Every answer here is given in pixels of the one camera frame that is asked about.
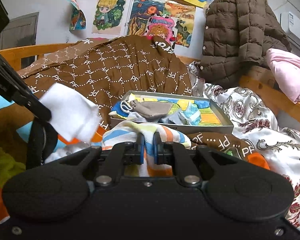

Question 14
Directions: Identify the white floral satin quilt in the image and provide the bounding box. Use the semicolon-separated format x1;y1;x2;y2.
187;61;300;230

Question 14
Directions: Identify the white cloth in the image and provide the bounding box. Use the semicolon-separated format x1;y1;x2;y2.
39;83;101;142

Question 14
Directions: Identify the curled colourful paper drawing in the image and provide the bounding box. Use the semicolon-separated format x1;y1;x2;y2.
68;0;86;31

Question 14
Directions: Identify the grey tray with painting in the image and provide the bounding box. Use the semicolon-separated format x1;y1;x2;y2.
109;90;234;134

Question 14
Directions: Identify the colourful block bedsheet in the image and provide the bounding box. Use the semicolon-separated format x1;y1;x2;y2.
0;96;269;224

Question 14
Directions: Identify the brown puffer jacket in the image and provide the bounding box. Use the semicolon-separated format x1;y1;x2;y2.
198;0;291;88

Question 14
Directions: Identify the pink folded blanket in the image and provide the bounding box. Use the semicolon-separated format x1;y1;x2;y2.
266;48;300;104

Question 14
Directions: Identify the blond child drawing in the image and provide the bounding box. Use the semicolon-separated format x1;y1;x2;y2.
91;0;126;35

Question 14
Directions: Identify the white air conditioner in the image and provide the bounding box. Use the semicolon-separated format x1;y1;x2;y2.
280;11;300;40

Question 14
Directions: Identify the black cat sock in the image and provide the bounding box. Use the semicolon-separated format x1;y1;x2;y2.
26;118;58;170

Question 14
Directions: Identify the light blue packaged mask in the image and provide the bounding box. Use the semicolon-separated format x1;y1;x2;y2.
178;103;201;126

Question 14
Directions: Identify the grey cloth mask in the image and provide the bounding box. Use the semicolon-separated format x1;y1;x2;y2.
120;100;173;119

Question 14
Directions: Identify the white sock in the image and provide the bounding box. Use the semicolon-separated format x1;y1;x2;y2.
44;142;90;164

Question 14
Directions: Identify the starry night style drawing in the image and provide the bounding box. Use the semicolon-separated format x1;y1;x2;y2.
126;0;196;47

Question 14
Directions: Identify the pink magazine girl drawing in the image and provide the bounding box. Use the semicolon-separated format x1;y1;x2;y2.
144;14;178;45

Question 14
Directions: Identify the striped pastel sock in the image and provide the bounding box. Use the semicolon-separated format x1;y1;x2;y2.
101;121;191;177

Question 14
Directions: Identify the dark grey door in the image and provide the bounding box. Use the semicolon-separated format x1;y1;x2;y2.
0;12;39;50

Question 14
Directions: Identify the brown patterned quilt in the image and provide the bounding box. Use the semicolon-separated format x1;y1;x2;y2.
16;35;256;160

